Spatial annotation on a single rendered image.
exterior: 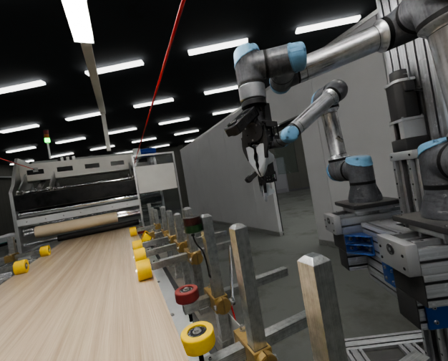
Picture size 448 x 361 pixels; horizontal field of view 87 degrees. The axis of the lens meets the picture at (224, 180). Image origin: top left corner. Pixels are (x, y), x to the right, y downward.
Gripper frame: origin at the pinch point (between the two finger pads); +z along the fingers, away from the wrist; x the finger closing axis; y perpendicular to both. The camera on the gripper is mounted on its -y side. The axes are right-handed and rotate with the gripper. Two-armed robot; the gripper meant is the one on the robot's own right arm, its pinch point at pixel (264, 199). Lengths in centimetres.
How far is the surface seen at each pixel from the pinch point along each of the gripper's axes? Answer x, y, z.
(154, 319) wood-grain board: -53, -50, 23
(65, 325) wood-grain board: -46, -79, 23
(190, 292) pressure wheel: -43, -41, 22
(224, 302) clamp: -44, -30, 27
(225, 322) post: -42, -31, 35
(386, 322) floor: 46, 89, 112
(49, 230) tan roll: 147, -199, 8
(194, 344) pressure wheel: -68, -39, 23
